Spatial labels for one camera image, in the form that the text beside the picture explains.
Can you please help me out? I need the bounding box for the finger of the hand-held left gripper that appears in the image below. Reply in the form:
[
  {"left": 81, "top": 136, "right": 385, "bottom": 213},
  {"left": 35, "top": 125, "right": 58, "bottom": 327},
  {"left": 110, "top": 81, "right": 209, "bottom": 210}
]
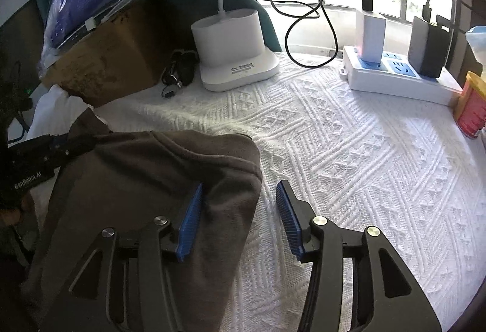
[{"left": 9, "top": 132, "right": 98, "bottom": 170}]

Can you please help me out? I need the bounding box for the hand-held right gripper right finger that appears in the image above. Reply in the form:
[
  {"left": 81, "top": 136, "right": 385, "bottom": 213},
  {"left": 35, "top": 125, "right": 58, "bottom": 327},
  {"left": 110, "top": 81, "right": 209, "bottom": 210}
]
[{"left": 276, "top": 180, "right": 442, "bottom": 332}]

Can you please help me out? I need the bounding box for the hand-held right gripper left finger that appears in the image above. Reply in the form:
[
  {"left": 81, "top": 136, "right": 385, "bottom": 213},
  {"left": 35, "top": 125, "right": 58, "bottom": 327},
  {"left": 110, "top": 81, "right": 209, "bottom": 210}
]
[{"left": 39, "top": 182, "right": 204, "bottom": 332}]

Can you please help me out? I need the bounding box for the grey shirt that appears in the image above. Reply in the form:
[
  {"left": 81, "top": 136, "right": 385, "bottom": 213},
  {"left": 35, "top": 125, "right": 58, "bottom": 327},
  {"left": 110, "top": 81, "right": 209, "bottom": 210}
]
[{"left": 23, "top": 108, "right": 264, "bottom": 332}]

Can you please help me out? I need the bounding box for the white garment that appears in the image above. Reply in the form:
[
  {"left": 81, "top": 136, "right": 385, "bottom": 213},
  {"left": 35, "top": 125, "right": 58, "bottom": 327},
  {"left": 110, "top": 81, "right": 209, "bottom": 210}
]
[{"left": 25, "top": 83, "right": 100, "bottom": 143}]

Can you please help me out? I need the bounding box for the brown cardboard box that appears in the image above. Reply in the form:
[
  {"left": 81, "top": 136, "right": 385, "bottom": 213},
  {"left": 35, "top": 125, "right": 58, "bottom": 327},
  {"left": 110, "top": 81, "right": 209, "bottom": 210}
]
[{"left": 38, "top": 0, "right": 195, "bottom": 109}]

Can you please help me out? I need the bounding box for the white power strip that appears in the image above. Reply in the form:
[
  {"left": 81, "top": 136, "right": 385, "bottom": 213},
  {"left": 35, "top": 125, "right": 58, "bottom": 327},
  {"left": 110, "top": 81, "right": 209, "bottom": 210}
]
[{"left": 339, "top": 44, "right": 464, "bottom": 107}]

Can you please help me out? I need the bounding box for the white charger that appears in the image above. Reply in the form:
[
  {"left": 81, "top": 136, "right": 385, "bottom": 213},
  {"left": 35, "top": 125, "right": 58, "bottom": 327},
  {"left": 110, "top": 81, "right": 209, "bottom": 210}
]
[{"left": 354, "top": 8, "right": 387, "bottom": 64}]

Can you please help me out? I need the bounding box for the red and yellow can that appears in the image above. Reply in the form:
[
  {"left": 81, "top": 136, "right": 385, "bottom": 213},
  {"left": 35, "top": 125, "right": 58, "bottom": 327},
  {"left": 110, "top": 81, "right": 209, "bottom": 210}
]
[{"left": 453, "top": 71, "right": 486, "bottom": 139}]

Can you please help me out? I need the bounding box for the black charger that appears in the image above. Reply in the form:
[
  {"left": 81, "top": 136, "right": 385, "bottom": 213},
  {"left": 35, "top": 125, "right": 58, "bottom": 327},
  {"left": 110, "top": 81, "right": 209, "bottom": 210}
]
[{"left": 406, "top": 15, "right": 451, "bottom": 79}]

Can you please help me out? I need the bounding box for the light blue plastic bag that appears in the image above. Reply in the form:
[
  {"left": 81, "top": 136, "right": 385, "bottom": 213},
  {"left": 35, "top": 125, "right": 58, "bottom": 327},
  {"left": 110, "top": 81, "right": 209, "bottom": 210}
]
[{"left": 465, "top": 25, "right": 486, "bottom": 71}]

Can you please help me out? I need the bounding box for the black cable bundle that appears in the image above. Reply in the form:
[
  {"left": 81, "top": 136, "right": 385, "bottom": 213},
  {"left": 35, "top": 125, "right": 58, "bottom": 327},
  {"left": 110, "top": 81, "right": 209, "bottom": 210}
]
[{"left": 161, "top": 49, "right": 200, "bottom": 99}]

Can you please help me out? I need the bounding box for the black charging cable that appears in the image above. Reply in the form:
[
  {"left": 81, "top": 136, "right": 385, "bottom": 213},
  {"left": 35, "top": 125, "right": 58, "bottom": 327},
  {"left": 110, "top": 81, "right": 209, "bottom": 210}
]
[
  {"left": 266, "top": 0, "right": 377, "bottom": 69},
  {"left": 422, "top": 0, "right": 457, "bottom": 20}
]

